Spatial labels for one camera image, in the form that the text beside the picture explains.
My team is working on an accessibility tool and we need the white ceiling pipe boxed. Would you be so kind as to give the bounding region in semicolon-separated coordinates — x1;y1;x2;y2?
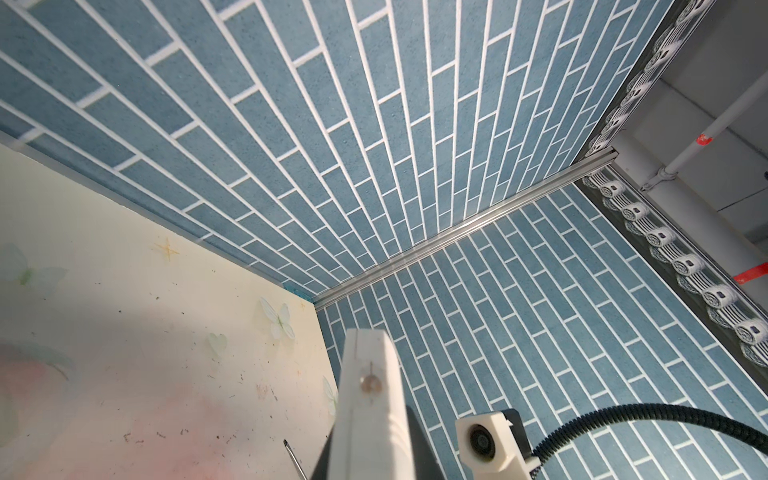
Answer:
641;72;767;192

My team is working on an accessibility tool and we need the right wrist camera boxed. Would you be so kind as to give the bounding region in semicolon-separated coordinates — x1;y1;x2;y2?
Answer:
455;409;541;480

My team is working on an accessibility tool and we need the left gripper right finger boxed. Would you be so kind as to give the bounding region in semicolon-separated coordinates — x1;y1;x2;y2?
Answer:
406;406;445;480

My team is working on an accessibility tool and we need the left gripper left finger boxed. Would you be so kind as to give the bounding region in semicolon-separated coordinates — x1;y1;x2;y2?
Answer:
310;437;330;480

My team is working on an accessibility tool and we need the orange black screwdriver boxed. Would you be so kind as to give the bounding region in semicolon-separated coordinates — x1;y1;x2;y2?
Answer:
283;439;309;480

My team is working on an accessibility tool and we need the white remote control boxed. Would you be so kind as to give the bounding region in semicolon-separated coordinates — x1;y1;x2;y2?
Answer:
327;329;416;480

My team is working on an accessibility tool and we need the right aluminium corner post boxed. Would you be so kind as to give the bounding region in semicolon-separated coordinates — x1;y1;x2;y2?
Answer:
312;147;618;309

